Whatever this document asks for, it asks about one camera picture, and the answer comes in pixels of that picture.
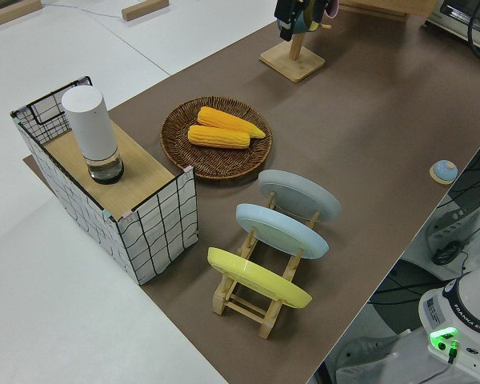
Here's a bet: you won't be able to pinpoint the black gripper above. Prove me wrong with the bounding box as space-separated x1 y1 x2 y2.
274 0 306 41

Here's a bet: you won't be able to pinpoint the dark teal mug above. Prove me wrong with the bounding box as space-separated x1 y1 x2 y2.
278 5 323 35

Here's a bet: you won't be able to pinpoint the wooden mug tree stand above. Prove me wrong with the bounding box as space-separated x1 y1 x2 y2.
258 22 332 84

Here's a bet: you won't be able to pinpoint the yellow mug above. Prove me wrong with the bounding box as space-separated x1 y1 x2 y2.
306 0 326 32

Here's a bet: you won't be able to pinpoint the light wooden cabinet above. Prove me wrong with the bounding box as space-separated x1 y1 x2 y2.
338 0 441 22

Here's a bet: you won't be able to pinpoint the yellow corn cob tapered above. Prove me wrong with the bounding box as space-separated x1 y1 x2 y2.
196 106 267 140

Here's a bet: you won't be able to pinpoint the yellow corn cob blunt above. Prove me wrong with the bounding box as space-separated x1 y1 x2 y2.
187 125 251 150

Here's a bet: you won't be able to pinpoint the brown table mat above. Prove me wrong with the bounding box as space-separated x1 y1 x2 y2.
22 7 480 384

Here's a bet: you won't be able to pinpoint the short wooden block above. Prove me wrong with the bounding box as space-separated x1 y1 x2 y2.
121 0 170 22

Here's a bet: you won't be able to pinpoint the brown wicker basket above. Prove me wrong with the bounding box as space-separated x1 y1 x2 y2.
160 96 274 180

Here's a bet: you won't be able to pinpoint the grey plate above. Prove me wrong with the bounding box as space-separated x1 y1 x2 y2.
258 169 342 229

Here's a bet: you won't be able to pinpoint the white toaster oven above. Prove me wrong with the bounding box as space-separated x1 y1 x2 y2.
422 0 480 46

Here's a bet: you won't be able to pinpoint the light blue plate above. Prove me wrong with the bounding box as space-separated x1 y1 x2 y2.
235 203 330 261

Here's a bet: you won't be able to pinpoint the white cylinder grinder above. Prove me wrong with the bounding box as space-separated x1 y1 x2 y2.
61 86 125 185

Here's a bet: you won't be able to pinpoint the grid-patterned box with wood top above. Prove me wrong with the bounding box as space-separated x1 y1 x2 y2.
10 74 199 286

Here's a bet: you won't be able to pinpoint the yellow plate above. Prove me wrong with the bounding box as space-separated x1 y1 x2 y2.
206 246 314 310

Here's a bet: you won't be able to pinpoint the long wooden block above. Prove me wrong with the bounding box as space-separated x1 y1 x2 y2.
0 0 43 29

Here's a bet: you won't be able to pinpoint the wooden plate rack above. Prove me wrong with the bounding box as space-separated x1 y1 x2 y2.
211 190 322 340

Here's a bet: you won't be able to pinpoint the thin grey cable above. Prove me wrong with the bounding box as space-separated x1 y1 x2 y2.
42 2 123 19

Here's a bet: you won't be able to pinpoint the white perforated bracket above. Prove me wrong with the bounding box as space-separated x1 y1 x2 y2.
423 195 480 257

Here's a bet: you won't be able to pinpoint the black cables under table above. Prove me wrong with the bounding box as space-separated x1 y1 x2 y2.
378 159 480 305

